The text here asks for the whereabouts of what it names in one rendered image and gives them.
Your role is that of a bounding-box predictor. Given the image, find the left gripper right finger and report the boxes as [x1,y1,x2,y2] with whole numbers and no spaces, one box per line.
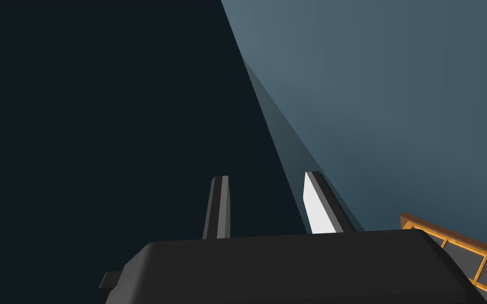
[302,170,357,235]

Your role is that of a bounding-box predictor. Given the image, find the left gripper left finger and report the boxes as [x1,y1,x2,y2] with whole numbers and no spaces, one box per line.
[202,175,231,240]

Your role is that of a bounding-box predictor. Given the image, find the brown framed window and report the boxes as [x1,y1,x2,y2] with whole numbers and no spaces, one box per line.
[399,213,487,304]

